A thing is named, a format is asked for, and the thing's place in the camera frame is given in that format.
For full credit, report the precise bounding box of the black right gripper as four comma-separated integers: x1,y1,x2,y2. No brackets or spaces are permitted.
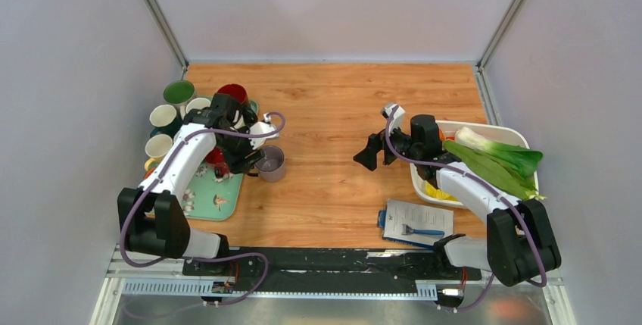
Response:
353,118,421,171

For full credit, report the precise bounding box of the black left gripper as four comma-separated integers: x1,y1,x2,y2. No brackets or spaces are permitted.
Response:
217,123,265,176

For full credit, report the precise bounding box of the black skull mug red inside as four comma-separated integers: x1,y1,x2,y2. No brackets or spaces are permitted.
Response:
217,83,259,113

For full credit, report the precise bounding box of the pink octagonal mug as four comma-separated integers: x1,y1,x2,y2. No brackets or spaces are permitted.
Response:
182,97,211,117

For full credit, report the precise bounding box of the cream floral mug green inside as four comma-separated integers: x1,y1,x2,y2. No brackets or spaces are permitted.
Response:
163,80,196,110

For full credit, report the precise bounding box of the red mug black handle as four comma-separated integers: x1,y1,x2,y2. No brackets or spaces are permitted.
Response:
204,148,230,182

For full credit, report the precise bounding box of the dark green octagonal mug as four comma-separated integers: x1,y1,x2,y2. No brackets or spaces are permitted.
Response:
149,105,182,139

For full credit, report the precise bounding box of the mauve mug black handle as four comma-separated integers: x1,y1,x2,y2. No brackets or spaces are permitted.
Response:
248,145,286,183

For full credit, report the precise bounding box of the yellow mug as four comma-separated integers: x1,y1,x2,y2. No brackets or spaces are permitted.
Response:
144,133,173,171

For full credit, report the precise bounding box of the orange mug black handle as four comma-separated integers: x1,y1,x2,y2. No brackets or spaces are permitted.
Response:
144,167,155,180

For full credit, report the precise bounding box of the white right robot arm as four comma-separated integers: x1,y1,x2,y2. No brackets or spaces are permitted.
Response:
354,106,562,287

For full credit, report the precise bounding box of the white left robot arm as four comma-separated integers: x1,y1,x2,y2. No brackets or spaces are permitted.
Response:
117,93,283,276

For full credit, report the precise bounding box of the blue razor package card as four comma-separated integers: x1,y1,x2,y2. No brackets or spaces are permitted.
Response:
377,199,453,249

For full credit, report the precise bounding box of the green floral serving tray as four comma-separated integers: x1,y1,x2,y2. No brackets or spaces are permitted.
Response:
180,99,260,223

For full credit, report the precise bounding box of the white vegetable basin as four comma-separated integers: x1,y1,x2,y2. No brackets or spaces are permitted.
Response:
410,120,529,210

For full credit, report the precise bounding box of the green bok choy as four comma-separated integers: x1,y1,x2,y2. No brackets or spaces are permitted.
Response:
443,127,546,200

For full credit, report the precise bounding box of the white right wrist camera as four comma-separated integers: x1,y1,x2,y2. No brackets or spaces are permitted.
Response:
381,102,406,136

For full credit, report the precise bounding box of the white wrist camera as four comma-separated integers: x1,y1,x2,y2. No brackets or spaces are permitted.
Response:
381,102,406,136
249,113,279,149

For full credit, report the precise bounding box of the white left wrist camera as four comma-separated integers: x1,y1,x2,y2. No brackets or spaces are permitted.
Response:
249,113,279,149

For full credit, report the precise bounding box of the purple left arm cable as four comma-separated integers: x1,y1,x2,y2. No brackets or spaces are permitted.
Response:
118,111,287,307

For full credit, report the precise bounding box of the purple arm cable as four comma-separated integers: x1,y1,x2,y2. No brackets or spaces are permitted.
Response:
383,105,549,312
118,111,287,307

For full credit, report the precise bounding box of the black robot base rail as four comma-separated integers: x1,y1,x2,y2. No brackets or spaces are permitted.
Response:
182,247,482,295

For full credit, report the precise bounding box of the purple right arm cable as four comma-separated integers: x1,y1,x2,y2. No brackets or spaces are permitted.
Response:
383,105,549,312

